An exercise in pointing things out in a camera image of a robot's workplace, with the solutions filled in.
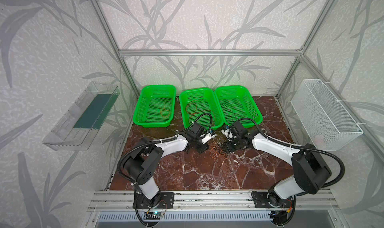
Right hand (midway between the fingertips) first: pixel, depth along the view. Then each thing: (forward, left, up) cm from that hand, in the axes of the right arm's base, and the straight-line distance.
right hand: (226, 142), depth 89 cm
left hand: (+2, +11, -1) cm, 11 cm away
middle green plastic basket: (+35, +18, -7) cm, 40 cm away
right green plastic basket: (+35, -12, -6) cm, 37 cm away
